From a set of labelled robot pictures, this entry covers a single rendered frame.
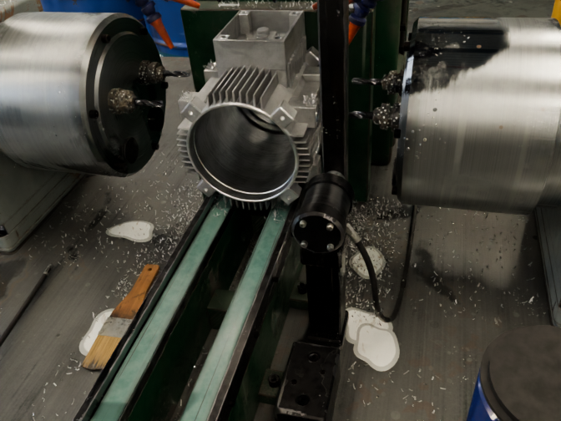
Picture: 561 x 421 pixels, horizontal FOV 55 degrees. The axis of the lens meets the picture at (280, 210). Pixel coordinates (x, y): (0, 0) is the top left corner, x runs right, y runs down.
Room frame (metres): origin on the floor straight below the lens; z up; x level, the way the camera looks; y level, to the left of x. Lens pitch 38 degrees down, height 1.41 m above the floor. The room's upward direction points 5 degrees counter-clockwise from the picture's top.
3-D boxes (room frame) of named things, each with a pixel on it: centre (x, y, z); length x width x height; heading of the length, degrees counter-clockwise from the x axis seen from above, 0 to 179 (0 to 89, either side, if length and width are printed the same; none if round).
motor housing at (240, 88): (0.72, 0.02, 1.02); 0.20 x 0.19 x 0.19; 162
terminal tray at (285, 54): (0.76, 0.00, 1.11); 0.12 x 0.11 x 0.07; 162
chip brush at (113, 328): (0.56, 0.24, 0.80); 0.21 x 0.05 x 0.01; 165
